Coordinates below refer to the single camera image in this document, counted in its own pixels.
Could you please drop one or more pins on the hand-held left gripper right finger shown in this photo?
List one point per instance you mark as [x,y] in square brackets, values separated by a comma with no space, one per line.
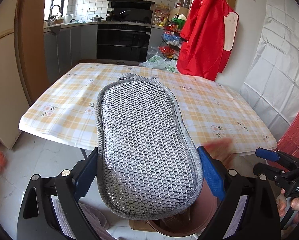
[212,172]

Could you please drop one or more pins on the chrome kitchen faucet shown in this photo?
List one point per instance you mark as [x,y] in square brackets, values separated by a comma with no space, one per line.
[55,7]

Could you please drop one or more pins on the red apron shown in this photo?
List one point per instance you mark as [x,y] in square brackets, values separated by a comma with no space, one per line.
[202,30]

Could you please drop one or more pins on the white ribbed slipper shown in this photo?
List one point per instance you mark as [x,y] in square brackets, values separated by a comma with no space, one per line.
[62,217]

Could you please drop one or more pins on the white creased wall sheet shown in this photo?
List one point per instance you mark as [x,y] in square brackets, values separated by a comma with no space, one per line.
[277,55]

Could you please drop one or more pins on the brown cardboard piece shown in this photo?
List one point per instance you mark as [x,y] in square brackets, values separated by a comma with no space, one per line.
[138,225]

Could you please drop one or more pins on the grey mesh sponge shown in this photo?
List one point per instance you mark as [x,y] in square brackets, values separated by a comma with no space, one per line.
[144,142]

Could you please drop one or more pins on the orange net bag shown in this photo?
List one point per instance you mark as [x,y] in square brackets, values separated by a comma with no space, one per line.
[0,161]

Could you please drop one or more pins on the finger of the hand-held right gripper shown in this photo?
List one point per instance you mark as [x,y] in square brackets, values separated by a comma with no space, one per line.
[269,155]
[272,173]

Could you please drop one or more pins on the grey kitchen cabinets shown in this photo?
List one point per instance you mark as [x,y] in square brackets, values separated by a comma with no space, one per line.
[69,50]

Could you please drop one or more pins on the red chair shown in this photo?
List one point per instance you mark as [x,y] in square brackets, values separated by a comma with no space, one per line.
[292,137]

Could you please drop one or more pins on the cardboard box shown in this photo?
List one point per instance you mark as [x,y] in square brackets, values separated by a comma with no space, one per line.
[178,12]

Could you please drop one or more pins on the wooden door frame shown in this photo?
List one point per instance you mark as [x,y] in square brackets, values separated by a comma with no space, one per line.
[32,42]

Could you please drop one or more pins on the steel pot with lid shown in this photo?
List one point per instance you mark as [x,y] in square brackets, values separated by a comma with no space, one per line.
[96,19]

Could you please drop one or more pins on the yellow checked floral tablecloth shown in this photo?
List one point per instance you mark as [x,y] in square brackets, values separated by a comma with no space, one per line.
[64,100]

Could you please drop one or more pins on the cooking oil bottles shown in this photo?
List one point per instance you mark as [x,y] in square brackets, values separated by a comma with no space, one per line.
[160,18]

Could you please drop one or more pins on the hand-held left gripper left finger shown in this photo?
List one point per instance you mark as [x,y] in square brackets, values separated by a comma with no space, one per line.
[85,177]

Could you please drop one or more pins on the black built-in oven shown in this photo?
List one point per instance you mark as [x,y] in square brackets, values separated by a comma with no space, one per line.
[122,42]

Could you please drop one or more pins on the black range hood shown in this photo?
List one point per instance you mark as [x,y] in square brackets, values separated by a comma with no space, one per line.
[132,11]

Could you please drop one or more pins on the pink fleece trouser leg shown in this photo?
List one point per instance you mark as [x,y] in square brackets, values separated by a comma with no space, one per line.
[94,216]

